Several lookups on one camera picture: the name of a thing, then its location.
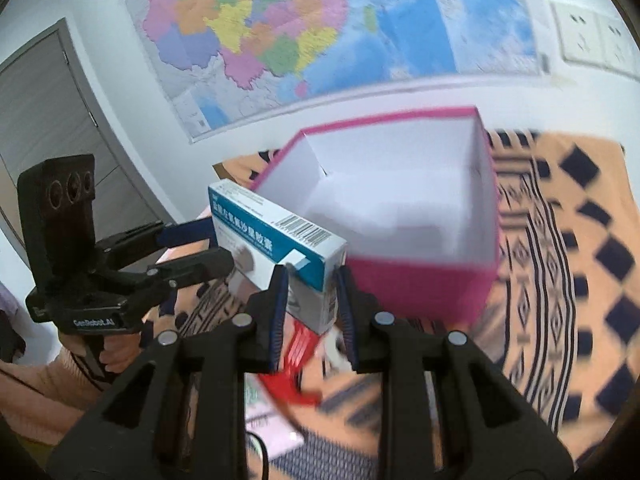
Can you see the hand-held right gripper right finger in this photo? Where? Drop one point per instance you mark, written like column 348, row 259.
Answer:
column 344, row 310

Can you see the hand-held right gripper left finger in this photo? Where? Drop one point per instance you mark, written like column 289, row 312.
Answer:
column 282, row 305

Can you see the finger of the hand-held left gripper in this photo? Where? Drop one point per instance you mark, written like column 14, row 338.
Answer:
column 200, row 264
column 187, row 234

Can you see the blue and white medicine box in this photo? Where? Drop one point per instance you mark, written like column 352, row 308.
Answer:
column 280, row 240

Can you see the pink cardboard box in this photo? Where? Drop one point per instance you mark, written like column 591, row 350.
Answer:
column 400, row 220

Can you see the person's left forearm peach sleeve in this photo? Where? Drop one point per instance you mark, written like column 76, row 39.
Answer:
column 45, row 400

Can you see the person's left hand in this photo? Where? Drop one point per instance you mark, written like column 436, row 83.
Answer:
column 120, row 355

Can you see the red packet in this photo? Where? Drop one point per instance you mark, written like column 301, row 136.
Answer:
column 292, row 370

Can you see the dark cloth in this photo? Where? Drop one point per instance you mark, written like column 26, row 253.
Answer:
column 9, row 337

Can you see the grey door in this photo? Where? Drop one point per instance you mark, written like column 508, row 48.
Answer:
column 45, row 125

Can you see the orange patterned blanket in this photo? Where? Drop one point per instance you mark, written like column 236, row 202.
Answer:
column 550, row 270

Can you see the colourful wall map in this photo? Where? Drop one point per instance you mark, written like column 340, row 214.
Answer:
column 300, row 30

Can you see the white wall socket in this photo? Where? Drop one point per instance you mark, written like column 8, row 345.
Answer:
column 575, row 32
column 620, row 47

